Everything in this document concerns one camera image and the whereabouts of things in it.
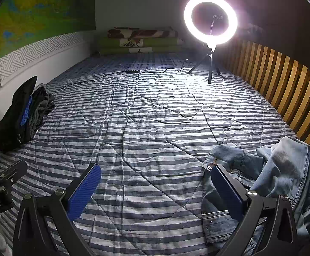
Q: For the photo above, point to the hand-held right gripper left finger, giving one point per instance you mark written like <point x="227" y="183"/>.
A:
<point x="84" y="192"/>

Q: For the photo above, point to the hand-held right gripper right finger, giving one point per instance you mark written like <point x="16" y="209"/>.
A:
<point x="224" y="189"/>

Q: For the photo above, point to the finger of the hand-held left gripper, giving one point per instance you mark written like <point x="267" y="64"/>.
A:
<point x="9" y="174"/>

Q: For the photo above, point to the light blue denim jeans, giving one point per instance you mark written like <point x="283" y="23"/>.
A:
<point x="277" y="165"/>

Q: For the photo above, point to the person's left hand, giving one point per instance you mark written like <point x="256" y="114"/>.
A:
<point x="1" y="237"/>

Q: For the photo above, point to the black folded clothing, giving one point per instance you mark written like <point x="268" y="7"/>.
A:
<point x="11" y="112"/>

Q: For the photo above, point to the blue folded cloth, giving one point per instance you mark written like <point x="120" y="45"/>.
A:
<point x="26" y="112"/>

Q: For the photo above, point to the grey folded clothing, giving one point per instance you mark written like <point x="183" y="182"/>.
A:
<point x="41" y="106"/>

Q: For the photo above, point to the blue striped bed quilt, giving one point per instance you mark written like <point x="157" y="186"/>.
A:
<point x="144" y="125"/>

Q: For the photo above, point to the green patterned pillows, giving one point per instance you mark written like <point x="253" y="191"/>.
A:
<point x="157" y="45"/>

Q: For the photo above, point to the wooden slat bed rail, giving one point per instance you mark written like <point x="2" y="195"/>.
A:
<point x="291" y="85"/>

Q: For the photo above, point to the green wall poster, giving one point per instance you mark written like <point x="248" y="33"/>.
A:
<point x="37" y="5"/>

